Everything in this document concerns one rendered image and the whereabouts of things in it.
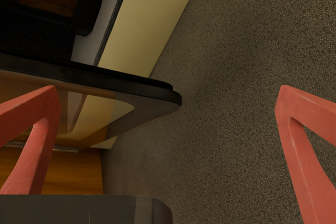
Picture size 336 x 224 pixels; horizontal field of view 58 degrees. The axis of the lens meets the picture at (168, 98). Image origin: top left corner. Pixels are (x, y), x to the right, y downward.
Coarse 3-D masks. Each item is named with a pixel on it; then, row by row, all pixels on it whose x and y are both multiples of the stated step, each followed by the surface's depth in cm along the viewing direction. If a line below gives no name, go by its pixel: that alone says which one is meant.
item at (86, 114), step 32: (0, 64) 15; (32, 64) 16; (0, 96) 20; (64, 96) 19; (96, 96) 19; (128, 96) 19; (160, 96) 19; (64, 128) 30; (96, 128) 29; (128, 128) 29
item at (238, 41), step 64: (192, 0) 34; (256, 0) 24; (320, 0) 19; (192, 64) 31; (256, 64) 23; (320, 64) 18; (192, 128) 29; (256, 128) 22; (128, 192) 40; (192, 192) 27; (256, 192) 21
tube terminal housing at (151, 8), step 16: (128, 0) 33; (144, 0) 33; (160, 0) 34; (176, 0) 34; (128, 16) 34; (144, 16) 34; (160, 16) 35; (176, 16) 35; (112, 32) 35; (128, 32) 35; (144, 32) 36; (160, 32) 36; (112, 48) 36; (128, 48) 37; (144, 48) 37; (160, 48) 38; (112, 64) 38; (128, 64) 39; (144, 64) 39; (96, 144) 48; (112, 144) 49
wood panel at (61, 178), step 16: (0, 160) 45; (16, 160) 46; (64, 160) 50; (80, 160) 51; (96, 160) 53; (0, 176) 44; (48, 176) 47; (64, 176) 48; (80, 176) 49; (96, 176) 51; (48, 192) 45; (64, 192) 46; (80, 192) 47; (96, 192) 48
